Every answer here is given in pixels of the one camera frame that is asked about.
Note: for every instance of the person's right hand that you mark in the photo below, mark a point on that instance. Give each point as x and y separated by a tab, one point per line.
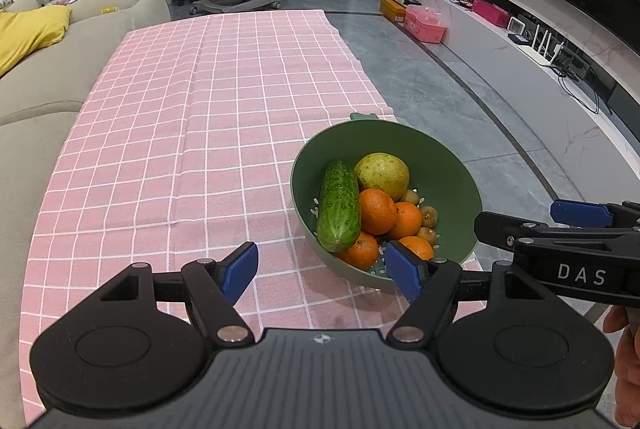
627	374

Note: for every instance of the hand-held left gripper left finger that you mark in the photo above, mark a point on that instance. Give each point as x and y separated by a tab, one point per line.
240	268

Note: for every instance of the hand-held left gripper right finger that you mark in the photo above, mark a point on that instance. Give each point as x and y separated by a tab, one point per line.
404	271

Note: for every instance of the white desk clock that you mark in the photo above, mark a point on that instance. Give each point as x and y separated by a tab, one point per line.
516	26

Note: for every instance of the pink plastic box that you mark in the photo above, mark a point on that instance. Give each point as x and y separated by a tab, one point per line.
425	25

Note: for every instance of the beige sofa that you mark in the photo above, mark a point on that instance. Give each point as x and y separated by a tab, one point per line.
40	149

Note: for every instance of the yellow-green pear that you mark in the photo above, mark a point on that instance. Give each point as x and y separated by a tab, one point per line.
382	174

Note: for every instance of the orange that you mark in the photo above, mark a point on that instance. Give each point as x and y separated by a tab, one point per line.
377	211
407	220
360	253
419	247

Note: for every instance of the white router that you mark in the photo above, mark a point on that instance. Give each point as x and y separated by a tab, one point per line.
542	49

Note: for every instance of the brown kiwi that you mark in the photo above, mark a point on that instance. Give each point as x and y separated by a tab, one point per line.
411	197
427	236
429	216

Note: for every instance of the pink checked tablecloth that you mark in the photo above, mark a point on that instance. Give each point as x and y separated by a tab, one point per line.
175	134

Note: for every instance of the orange box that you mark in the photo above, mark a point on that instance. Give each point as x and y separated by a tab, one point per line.
392	10

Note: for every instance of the grey marble television cabinet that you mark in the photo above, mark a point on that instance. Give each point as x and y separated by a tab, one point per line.
500	54

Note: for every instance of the green cucumber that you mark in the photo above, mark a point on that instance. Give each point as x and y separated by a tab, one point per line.
340	209

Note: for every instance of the green colander bowl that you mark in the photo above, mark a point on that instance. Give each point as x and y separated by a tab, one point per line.
440	159

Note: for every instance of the yellow cushion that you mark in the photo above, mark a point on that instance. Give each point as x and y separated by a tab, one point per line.
27	34

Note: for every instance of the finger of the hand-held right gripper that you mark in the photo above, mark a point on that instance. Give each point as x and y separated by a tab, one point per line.
505	229
580	213

